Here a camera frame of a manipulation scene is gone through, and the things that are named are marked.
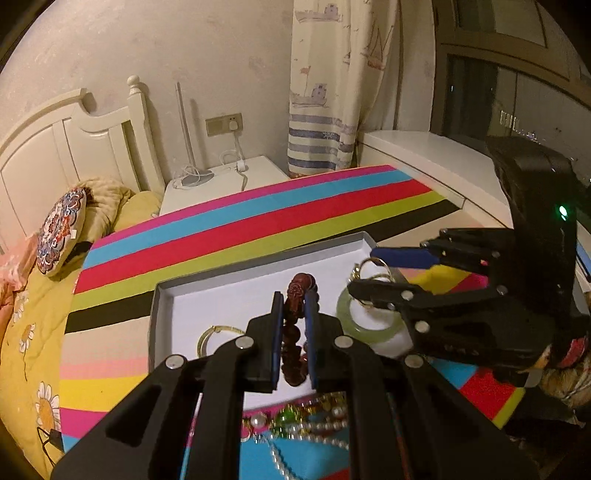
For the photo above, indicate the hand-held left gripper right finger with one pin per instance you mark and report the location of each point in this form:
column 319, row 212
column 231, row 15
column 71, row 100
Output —
column 312, row 339

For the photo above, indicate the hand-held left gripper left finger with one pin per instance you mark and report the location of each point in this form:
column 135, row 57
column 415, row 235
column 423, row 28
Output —
column 277, row 339

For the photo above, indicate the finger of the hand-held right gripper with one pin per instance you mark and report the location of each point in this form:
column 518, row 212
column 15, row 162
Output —
column 383, row 293
column 401, row 257

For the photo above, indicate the gold hoop rings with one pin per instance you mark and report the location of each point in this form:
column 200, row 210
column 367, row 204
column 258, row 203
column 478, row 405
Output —
column 358, row 272

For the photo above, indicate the green jade bangle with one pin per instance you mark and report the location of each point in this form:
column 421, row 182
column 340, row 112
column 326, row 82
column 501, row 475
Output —
column 369, row 333

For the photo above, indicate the grey shallow cardboard box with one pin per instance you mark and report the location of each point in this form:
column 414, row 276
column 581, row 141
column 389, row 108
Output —
column 194, row 304

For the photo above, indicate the thin gold bangle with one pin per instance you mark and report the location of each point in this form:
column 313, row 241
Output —
column 217, row 328

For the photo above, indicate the white windowsill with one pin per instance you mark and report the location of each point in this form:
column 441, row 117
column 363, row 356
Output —
column 415, row 152

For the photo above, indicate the rainbow striped tablecloth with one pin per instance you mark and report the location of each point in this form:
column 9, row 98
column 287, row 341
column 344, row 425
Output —
column 277, row 212

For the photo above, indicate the dark window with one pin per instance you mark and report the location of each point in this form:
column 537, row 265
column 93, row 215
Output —
column 489, row 83

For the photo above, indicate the white nightstand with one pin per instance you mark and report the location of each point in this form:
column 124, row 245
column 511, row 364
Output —
column 258, row 175

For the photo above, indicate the white desk lamp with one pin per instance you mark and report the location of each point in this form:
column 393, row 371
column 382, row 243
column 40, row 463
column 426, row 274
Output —
column 196, row 177

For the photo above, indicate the boat print curtain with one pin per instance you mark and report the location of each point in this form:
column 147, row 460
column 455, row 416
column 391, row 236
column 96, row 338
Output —
column 318, row 92

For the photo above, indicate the beige pillow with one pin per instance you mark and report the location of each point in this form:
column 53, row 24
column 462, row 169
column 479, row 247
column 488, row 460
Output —
column 134, row 207

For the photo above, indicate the round patterned cushion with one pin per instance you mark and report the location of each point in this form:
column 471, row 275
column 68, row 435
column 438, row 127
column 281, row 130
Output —
column 60, row 230

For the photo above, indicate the yellow floral blanket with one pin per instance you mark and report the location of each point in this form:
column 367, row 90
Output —
column 27, row 369

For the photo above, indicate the pink quilt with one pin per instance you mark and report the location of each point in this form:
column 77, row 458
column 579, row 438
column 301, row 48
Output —
column 14, row 272

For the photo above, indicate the white wooden headboard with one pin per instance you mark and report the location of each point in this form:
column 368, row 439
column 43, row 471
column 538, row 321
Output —
column 69, row 147

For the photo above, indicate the wall socket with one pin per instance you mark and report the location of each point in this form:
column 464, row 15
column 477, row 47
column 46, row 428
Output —
column 217, row 125

